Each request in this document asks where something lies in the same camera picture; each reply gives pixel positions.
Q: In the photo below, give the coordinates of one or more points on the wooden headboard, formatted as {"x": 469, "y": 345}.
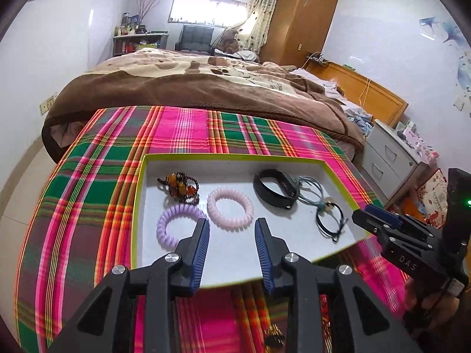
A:
{"x": 364, "y": 92}

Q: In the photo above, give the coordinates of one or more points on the dried branches vase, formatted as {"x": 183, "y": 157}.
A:
{"x": 144, "y": 7}

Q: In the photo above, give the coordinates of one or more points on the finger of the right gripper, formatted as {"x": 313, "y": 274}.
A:
{"x": 370, "y": 223}
{"x": 392, "y": 220}

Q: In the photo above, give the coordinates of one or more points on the grey drawer nightstand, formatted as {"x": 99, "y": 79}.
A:
{"x": 391, "y": 165}

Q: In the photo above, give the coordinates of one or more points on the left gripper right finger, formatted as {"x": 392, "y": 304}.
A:
{"x": 271, "y": 251}

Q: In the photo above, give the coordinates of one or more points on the black fitness band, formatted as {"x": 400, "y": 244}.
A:
{"x": 287, "y": 184}

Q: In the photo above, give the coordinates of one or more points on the brown beige blanket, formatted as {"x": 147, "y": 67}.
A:
{"x": 156, "y": 77}

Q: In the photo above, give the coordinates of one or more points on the black chair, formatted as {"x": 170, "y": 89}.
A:
{"x": 195, "y": 39}

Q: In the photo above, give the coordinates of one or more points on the right hand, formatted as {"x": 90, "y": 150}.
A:
{"x": 438, "y": 307}

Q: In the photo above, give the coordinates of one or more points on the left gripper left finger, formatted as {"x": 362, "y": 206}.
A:
{"x": 186, "y": 277}

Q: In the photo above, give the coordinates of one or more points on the cluttered shelf desk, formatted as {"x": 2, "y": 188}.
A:
{"x": 132, "y": 35}

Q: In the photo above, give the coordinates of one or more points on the window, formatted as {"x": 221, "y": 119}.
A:
{"x": 219, "y": 13}

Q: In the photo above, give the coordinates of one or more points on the wooden wardrobe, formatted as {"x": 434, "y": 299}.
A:
{"x": 298, "y": 29}

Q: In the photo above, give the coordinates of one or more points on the pink green plaid cloth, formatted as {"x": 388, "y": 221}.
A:
{"x": 82, "y": 224}

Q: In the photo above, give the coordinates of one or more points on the floral curtain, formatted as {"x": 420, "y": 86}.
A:
{"x": 254, "y": 31}

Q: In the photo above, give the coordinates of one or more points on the gold black charm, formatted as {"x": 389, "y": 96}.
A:
{"x": 274, "y": 340}

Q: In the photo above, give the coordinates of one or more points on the brown teddy bear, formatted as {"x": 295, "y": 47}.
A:
{"x": 228, "y": 42}

